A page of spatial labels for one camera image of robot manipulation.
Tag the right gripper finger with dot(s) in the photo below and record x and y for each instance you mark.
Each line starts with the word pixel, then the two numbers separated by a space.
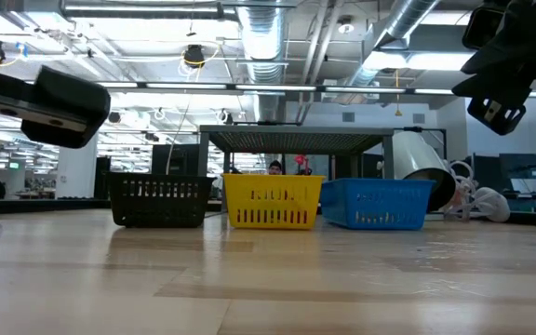
pixel 498 116
pixel 500 86

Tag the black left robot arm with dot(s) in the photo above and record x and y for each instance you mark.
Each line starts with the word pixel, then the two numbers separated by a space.
pixel 63 102

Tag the dark desk monitor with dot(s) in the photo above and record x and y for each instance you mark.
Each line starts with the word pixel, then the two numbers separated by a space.
pixel 521 165

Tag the long ceiling light bar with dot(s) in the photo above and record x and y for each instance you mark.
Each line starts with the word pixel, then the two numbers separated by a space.
pixel 342 89

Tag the blue plastic basket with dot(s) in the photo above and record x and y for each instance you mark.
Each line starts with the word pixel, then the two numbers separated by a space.
pixel 375 218

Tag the round ceiling sensor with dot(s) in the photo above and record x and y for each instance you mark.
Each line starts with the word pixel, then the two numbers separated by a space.
pixel 345 25

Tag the small red object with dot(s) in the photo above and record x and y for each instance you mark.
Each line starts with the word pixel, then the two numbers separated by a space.
pixel 301 162

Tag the grey perforated metal shelf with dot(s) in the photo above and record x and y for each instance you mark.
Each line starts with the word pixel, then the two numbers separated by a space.
pixel 296 139

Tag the person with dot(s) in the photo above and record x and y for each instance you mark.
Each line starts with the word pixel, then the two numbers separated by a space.
pixel 275 166

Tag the yellow plastic basket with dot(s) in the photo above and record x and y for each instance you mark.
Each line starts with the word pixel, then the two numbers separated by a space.
pixel 272 178

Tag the black computer monitor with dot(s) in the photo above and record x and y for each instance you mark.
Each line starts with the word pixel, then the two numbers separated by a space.
pixel 177 160

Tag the black plastic basket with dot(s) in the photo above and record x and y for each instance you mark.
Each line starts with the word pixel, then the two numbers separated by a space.
pixel 156 218

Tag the black cabinet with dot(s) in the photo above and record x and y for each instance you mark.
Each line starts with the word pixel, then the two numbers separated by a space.
pixel 102 177

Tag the white square pillar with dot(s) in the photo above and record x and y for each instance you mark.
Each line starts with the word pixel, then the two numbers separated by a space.
pixel 77 163

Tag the green lit sign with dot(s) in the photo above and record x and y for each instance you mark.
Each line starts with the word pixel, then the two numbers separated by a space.
pixel 14 165

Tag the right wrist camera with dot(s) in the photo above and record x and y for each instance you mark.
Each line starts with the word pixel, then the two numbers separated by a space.
pixel 482 25

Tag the silver spiral air duct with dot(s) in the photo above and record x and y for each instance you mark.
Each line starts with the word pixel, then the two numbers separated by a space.
pixel 403 23

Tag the silver ribbed air duct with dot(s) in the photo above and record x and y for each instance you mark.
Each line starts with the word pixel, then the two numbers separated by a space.
pixel 263 46

